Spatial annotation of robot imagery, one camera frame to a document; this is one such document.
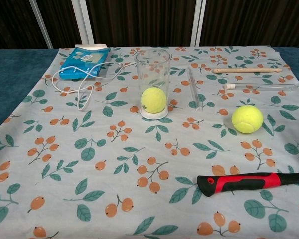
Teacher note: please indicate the glass test tube with cork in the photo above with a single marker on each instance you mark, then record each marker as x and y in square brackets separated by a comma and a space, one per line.
[261, 86]

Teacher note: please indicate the floral print tablecloth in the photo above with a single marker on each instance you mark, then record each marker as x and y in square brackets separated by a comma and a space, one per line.
[89, 174]

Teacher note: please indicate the wooden drumstick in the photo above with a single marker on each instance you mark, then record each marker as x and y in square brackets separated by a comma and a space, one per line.
[246, 70]

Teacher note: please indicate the clear plastic ball tube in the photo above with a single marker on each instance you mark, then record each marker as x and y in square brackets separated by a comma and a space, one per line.
[152, 62]

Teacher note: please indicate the white frame post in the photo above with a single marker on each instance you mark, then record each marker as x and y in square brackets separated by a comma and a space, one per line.
[198, 22]
[82, 22]
[41, 25]

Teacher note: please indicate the white flat object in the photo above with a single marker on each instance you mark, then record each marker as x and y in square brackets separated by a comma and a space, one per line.
[89, 46]

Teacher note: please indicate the yellow tennis ball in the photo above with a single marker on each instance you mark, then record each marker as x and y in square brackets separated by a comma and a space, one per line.
[247, 118]
[153, 99]

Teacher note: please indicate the blue cardboard box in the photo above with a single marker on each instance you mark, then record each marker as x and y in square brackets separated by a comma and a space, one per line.
[89, 59]

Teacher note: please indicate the clear acrylic bar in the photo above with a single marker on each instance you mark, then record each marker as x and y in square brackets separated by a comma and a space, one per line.
[194, 89]

